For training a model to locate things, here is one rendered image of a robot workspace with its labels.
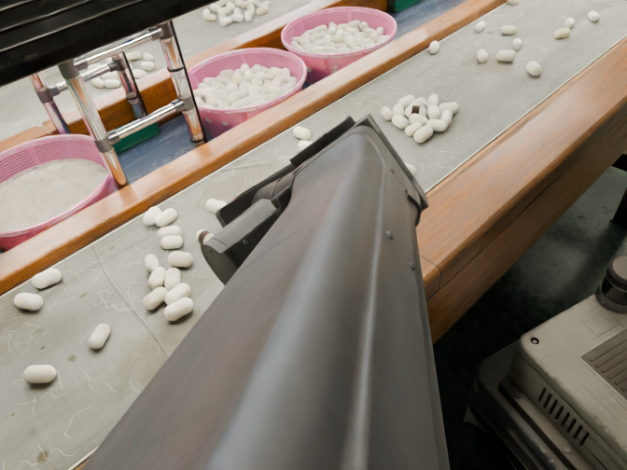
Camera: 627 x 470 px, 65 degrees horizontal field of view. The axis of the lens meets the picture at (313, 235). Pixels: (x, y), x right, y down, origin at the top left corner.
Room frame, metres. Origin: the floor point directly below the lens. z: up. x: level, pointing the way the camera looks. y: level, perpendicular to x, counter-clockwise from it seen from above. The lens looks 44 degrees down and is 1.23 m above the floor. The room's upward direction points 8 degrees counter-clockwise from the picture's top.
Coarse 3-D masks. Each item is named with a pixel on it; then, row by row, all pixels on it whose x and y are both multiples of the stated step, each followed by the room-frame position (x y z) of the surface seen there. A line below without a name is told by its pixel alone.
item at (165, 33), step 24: (168, 24) 0.75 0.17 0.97; (120, 48) 0.70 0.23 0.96; (168, 48) 0.74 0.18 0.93; (72, 72) 0.66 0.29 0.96; (72, 96) 0.66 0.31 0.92; (192, 96) 0.76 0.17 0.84; (96, 120) 0.66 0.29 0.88; (144, 120) 0.70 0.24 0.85; (192, 120) 0.75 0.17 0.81; (96, 144) 0.65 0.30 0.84; (192, 144) 0.75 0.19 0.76; (120, 168) 0.66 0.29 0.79
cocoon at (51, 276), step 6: (48, 270) 0.49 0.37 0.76; (54, 270) 0.49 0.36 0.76; (36, 276) 0.48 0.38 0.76; (42, 276) 0.48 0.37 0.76; (48, 276) 0.48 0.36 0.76; (54, 276) 0.48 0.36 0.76; (60, 276) 0.48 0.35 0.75; (36, 282) 0.47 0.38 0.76; (42, 282) 0.47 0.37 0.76; (48, 282) 0.47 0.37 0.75; (54, 282) 0.47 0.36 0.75
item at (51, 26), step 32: (0, 0) 0.49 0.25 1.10; (32, 0) 0.50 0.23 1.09; (64, 0) 0.51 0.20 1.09; (96, 0) 0.52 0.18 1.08; (128, 0) 0.54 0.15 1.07; (160, 0) 0.55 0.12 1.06; (192, 0) 0.57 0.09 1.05; (0, 32) 0.47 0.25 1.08; (32, 32) 0.48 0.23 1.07; (64, 32) 0.49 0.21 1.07; (96, 32) 0.50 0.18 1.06; (128, 32) 0.52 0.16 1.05; (0, 64) 0.45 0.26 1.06; (32, 64) 0.46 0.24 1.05
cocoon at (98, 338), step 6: (102, 324) 0.38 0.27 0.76; (96, 330) 0.37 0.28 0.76; (102, 330) 0.37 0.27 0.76; (108, 330) 0.38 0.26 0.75; (96, 336) 0.37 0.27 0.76; (102, 336) 0.37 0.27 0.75; (108, 336) 0.37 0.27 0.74; (90, 342) 0.36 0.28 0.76; (96, 342) 0.36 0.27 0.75; (102, 342) 0.36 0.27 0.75; (96, 348) 0.36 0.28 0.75
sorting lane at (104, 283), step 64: (576, 0) 1.19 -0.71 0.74; (448, 64) 0.95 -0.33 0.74; (512, 64) 0.92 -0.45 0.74; (576, 64) 0.88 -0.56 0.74; (320, 128) 0.78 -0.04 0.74; (384, 128) 0.75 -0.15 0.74; (448, 128) 0.72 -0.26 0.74; (192, 192) 0.64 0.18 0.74; (128, 256) 0.51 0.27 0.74; (0, 320) 0.43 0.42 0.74; (64, 320) 0.41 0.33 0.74; (128, 320) 0.40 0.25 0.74; (192, 320) 0.38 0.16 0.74; (0, 384) 0.33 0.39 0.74; (64, 384) 0.32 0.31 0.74; (128, 384) 0.31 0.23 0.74; (0, 448) 0.25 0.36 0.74; (64, 448) 0.24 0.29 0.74
